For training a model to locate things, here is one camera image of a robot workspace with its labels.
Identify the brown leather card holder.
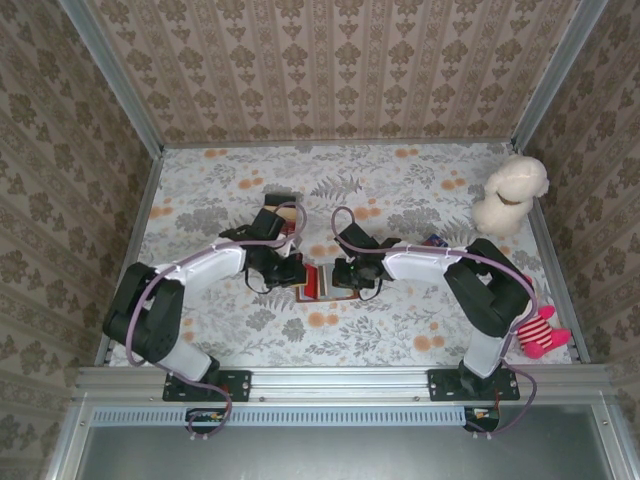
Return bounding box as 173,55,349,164
294,264,359,303

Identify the tan credit card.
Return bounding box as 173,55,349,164
264,202,297,222

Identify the small card storage box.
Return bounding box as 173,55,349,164
263,193,297,237

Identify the floral patterned table cover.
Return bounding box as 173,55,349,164
107,142,576,369

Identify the small black electronics module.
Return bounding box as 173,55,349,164
463,405,502,432
185,407,227,427

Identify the white plush dog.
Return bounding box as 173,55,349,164
471,153,551,237

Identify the grey metal sheet panel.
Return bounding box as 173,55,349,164
74,424,617,480

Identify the pink striped plush toy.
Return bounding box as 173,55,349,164
516,304,573,360

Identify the long aluminium mounting rail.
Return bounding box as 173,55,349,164
74,365,614,402

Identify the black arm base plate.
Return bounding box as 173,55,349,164
427,368,521,403
162,369,252,403

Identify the aluminium table edge rail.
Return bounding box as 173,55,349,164
93,149,165,367
162,138,516,150
509,144,592,365

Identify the grey slotted cable duct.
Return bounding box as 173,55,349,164
92,405,465,427

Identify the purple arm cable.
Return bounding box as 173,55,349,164
125,200,307,442
330,205,540,442

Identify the aluminium frame post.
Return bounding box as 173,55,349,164
512,0,610,152
58,0,165,155

